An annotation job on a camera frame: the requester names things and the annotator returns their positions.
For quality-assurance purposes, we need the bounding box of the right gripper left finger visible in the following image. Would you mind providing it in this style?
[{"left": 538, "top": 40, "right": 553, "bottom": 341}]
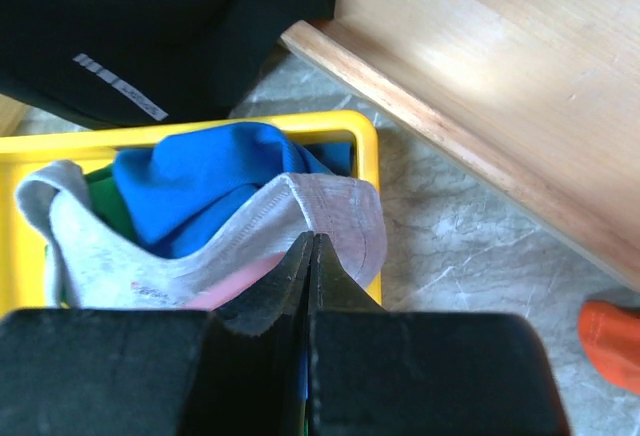
[{"left": 177, "top": 232, "right": 313, "bottom": 435}]

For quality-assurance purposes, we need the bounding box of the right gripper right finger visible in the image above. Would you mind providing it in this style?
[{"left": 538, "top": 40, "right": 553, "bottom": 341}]
[{"left": 307, "top": 235, "right": 395, "bottom": 435}]

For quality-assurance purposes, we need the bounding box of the grey tank top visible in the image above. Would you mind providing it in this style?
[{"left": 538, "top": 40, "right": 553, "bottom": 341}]
[{"left": 15, "top": 160, "right": 387, "bottom": 309}]

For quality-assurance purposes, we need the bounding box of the pink plastic hanger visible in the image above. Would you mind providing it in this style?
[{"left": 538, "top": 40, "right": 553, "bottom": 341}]
[{"left": 183, "top": 252, "right": 285, "bottom": 311}]

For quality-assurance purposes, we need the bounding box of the blue shirt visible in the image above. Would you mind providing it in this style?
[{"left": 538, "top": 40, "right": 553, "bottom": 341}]
[{"left": 113, "top": 122, "right": 353, "bottom": 259}]

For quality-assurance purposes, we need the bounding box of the green shirt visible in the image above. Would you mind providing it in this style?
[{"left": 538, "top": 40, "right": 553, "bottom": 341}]
[{"left": 44, "top": 165, "right": 134, "bottom": 302}]

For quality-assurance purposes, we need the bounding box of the yellow plastic tray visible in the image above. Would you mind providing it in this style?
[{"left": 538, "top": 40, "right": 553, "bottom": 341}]
[{"left": 0, "top": 109, "right": 384, "bottom": 436}]

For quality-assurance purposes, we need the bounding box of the orange shirt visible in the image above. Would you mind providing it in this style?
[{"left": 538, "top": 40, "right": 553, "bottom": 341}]
[{"left": 577, "top": 301, "right": 640, "bottom": 395}]

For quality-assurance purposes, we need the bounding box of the right wooden clothes rack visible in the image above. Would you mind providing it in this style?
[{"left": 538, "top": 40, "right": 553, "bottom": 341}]
[{"left": 282, "top": 0, "right": 639, "bottom": 288}]

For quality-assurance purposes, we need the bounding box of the wooden clothes rack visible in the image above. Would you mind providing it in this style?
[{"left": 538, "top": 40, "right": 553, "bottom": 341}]
[
  {"left": 282, "top": 0, "right": 639, "bottom": 288},
  {"left": 0, "top": 95, "right": 29, "bottom": 137}
]

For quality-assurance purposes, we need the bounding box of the left wooden clothes rack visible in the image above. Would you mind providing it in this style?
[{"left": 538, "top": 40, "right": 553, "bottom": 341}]
[{"left": 0, "top": 95, "right": 29, "bottom": 137}]

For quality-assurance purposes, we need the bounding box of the black shirt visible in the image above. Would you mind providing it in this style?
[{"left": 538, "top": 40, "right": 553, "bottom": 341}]
[{"left": 1, "top": 0, "right": 336, "bottom": 129}]

